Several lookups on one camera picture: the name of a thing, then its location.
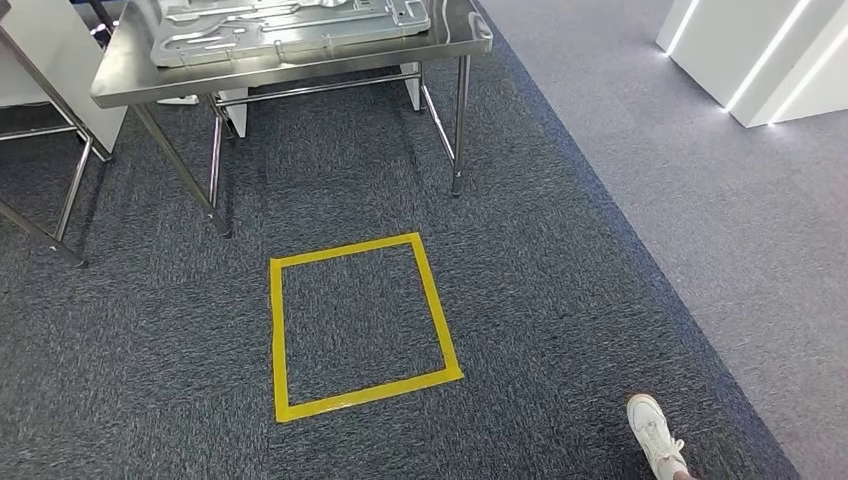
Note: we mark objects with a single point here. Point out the steel workbench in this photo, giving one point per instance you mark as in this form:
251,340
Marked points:
298,56

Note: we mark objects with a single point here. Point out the white cabinet with light strips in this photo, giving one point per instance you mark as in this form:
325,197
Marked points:
709,46

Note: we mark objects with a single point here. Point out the stamped galvanized metal plate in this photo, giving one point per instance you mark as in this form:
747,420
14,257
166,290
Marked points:
265,40

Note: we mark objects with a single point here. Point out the black pole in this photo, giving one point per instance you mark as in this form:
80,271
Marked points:
100,13

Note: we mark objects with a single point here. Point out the person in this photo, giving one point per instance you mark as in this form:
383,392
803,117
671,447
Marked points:
652,430

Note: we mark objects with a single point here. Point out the white partition panel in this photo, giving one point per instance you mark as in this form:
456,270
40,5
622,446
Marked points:
40,40

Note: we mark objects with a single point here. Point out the steel table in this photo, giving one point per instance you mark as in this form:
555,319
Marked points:
69,192

